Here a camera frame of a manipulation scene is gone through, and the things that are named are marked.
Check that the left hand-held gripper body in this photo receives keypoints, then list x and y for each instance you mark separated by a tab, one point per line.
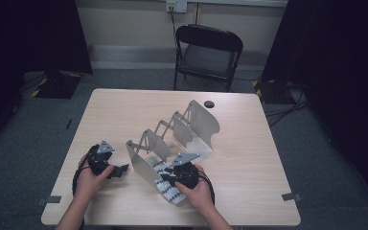
99	163

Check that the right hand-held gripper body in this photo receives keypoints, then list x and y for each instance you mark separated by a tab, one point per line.
187	175

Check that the white cloth with dark diamonds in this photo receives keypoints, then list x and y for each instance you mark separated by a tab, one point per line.
172	191

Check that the grey metal expandable book rack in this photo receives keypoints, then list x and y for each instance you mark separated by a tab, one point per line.
201	127

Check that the person's right hand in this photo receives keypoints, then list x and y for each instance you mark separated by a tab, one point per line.
198	198

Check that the person's left hand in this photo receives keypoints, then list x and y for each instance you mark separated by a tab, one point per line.
91	188

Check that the grey tape strip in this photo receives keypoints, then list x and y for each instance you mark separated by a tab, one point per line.
49	200
291	197

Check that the black round table grommet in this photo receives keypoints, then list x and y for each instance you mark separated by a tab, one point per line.
209	104

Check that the black stand base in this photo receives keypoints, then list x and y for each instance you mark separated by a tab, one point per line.
57	86
270	92

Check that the black folding chair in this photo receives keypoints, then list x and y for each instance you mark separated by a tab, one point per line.
207	60

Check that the dark curtain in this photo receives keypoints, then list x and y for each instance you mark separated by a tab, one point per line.
341	80
25	48

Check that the white wall socket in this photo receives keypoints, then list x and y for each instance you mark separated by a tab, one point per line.
176	5

